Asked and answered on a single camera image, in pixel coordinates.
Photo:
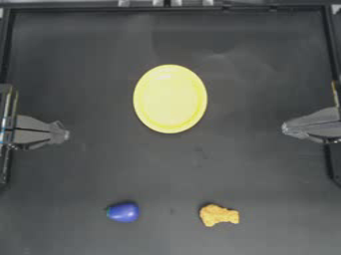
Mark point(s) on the purple toy eggplant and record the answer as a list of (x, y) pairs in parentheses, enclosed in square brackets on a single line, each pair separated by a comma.
[(124, 212)]

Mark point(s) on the yellow plate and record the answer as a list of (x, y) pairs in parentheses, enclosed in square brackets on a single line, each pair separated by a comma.
[(171, 99)]

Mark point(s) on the toy fried chicken piece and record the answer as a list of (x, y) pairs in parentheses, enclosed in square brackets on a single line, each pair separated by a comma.
[(217, 215)]

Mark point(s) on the black table frame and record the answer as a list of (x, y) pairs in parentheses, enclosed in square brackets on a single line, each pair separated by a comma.
[(89, 4)]

